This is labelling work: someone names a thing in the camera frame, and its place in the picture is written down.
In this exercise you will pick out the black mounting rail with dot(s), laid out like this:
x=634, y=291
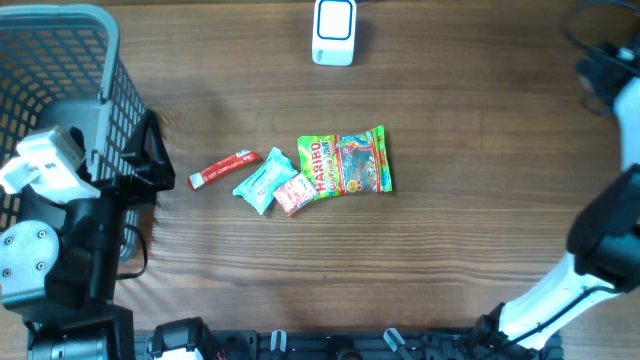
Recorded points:
x=432, y=344

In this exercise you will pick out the green Haribo gummy bag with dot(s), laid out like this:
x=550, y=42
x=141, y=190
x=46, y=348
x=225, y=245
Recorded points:
x=339, y=165

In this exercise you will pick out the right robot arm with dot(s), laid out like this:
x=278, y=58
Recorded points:
x=602, y=257

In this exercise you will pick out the white barcode scanner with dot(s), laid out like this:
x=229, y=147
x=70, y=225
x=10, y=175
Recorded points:
x=334, y=29

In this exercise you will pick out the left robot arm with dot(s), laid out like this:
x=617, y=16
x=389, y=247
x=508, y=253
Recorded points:
x=62, y=281

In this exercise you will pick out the teal tissue packet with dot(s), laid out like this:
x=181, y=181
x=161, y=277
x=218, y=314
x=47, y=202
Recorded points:
x=258, y=189

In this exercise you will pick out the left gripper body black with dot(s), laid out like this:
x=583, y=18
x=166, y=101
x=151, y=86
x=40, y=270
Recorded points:
x=124, y=191

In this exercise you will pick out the small red candy packet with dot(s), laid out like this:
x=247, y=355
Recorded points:
x=295, y=194

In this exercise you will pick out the grey plastic shopping basket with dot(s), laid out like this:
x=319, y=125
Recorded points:
x=60, y=66

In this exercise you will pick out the red stick snack packet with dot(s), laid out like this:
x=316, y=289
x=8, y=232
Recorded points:
x=222, y=168

